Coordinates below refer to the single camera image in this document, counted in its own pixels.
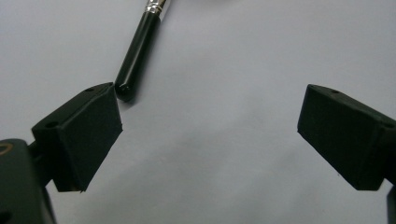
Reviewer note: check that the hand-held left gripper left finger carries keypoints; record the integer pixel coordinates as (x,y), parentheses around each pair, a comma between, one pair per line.
(84,137)

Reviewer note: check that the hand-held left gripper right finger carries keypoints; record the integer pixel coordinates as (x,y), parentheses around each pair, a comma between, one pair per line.
(345,137)

